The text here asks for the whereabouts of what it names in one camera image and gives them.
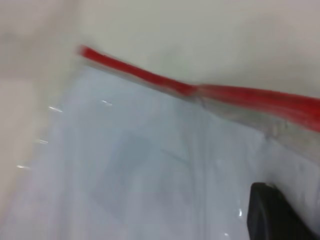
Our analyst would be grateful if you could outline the white paper sheets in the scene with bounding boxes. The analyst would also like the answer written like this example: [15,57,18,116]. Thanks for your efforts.
[0,72,320,240]

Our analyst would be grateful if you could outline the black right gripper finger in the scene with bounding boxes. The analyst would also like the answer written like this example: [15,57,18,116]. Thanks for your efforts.
[245,182,320,240]

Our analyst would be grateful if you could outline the clear zip bag red zipper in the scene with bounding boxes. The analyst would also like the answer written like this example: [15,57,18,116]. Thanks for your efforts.
[0,44,320,240]

